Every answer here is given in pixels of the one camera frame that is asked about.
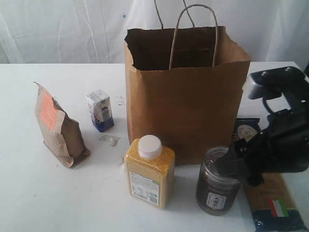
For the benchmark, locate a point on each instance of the clear plastic wrapper scrap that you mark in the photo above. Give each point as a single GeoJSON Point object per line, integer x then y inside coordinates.
{"type": "Point", "coordinates": [109, 138]}

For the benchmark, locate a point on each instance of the white crumb beside wrapper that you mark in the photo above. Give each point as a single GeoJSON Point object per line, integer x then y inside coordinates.
{"type": "Point", "coordinates": [112, 142]}

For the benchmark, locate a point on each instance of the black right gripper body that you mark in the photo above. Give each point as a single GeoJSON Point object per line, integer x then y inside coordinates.
{"type": "Point", "coordinates": [282, 147]}

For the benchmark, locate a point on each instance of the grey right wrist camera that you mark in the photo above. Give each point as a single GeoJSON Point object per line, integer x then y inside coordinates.
{"type": "Point", "coordinates": [272, 83]}

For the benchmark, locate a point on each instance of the kraft pouch with orange label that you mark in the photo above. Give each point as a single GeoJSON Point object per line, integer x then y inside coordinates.
{"type": "Point", "coordinates": [61, 134]}

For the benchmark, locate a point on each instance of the spaghetti packet dark blue ends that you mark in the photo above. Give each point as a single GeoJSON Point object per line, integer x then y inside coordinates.
{"type": "Point", "coordinates": [272, 207]}

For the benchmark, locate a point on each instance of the small white blue carton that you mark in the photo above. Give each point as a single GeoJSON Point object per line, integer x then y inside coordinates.
{"type": "Point", "coordinates": [99, 106]}

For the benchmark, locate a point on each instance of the dark tea can silver lid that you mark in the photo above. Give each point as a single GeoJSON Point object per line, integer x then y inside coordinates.
{"type": "Point", "coordinates": [215, 195]}

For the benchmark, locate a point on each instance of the yellow millet bottle white cap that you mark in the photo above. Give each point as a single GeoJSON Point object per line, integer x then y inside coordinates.
{"type": "Point", "coordinates": [150, 170]}

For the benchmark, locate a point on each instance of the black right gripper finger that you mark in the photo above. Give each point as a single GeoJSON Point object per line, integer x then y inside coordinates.
{"type": "Point", "coordinates": [230, 167]}
{"type": "Point", "coordinates": [243, 148]}

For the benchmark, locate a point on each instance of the brown paper shopping bag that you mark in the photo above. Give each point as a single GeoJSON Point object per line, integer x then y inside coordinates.
{"type": "Point", "coordinates": [185, 87]}

